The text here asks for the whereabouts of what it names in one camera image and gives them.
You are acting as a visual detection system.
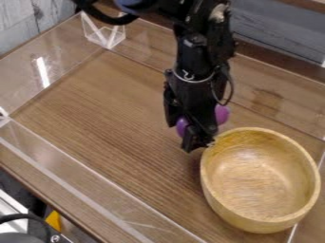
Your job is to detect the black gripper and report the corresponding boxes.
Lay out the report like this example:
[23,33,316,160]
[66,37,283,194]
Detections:
[164,67,235,153]

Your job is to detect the purple toy eggplant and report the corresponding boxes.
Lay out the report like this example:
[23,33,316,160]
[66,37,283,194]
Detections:
[177,104,231,137]

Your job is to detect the light wooden bowl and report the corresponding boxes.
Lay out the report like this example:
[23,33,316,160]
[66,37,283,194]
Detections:
[200,127,322,234]

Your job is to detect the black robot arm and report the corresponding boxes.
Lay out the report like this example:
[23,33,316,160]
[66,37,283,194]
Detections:
[114,0,237,152]

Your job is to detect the clear acrylic corner bracket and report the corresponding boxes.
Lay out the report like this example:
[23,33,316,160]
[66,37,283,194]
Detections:
[81,12,126,49]

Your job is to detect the clear acrylic wall panel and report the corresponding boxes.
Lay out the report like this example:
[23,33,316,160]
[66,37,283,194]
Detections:
[0,114,207,243]

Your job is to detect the black cable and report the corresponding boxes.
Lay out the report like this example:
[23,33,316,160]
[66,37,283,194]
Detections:
[72,0,141,27]

